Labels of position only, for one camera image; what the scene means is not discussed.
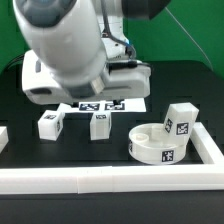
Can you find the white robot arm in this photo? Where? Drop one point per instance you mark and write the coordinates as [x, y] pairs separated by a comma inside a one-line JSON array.
[[78, 51]]

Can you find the white right fence bar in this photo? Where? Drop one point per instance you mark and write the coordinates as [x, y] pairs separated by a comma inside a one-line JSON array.
[[205, 145]]

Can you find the white fence bar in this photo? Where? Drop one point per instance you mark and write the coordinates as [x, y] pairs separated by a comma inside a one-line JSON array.
[[205, 145], [111, 179]]

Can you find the white front fence bar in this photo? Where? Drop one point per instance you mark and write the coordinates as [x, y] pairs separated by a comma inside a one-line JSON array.
[[111, 179]]

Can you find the white round stool seat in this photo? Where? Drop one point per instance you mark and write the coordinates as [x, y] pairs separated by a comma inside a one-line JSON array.
[[147, 145]]

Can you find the white left fence piece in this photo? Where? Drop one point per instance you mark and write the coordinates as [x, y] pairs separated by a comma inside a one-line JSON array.
[[3, 137]]

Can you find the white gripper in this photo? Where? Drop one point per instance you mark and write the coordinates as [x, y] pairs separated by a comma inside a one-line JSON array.
[[41, 87]]

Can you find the white sheet with tags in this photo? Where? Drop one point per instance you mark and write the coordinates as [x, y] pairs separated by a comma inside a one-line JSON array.
[[127, 105]]

